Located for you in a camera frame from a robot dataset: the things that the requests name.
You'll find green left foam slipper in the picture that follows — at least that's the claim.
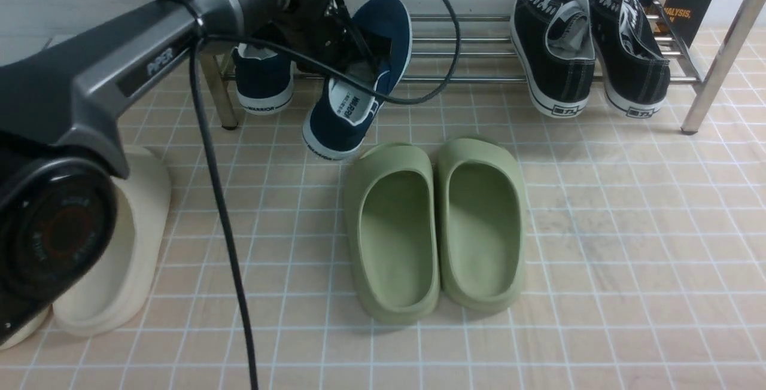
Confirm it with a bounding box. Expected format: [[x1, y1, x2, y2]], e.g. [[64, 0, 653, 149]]
[[343, 142, 440, 325]]

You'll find cream right foam slipper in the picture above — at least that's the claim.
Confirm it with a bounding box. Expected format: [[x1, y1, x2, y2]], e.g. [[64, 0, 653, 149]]
[[52, 147, 172, 337]]

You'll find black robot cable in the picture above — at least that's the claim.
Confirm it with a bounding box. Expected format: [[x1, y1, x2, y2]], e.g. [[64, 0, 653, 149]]
[[189, 0, 461, 390]]

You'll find silver metal shoe rack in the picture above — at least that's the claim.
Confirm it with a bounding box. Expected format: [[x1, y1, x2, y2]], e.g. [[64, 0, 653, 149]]
[[199, 0, 764, 135]]

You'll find cream left foam slipper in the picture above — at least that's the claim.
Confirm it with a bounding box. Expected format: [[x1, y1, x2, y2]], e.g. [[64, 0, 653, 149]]
[[1, 307, 50, 350]]

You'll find green foam slipper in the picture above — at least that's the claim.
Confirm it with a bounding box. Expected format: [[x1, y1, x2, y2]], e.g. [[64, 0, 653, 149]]
[[343, 142, 440, 325], [435, 136, 528, 314]]

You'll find navy canvas sneaker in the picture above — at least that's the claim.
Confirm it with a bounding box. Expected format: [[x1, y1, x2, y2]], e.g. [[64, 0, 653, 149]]
[[303, 0, 413, 160], [232, 44, 295, 115]]

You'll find cream foam slipper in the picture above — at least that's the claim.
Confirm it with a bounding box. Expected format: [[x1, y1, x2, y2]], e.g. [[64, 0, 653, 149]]
[[1, 307, 50, 350], [52, 147, 172, 337]]

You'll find green right foam slipper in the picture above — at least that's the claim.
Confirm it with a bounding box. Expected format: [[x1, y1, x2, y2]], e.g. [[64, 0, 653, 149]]
[[435, 136, 528, 314]]

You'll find black right canvas sneaker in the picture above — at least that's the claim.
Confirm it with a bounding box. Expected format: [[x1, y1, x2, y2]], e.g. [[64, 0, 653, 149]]
[[587, 0, 671, 118]]

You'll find black left canvas sneaker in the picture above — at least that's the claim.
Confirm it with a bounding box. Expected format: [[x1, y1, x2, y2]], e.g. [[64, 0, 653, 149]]
[[510, 0, 595, 118]]

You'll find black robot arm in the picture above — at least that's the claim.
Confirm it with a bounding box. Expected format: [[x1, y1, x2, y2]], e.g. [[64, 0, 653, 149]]
[[2, 0, 393, 349]]

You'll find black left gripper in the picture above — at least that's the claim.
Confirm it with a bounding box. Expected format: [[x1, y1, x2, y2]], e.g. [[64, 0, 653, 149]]
[[276, 0, 390, 74]]

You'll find black canvas sneaker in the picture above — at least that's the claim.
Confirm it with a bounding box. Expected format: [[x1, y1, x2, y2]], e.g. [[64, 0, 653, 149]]
[[510, 0, 595, 118], [587, 0, 671, 118]]

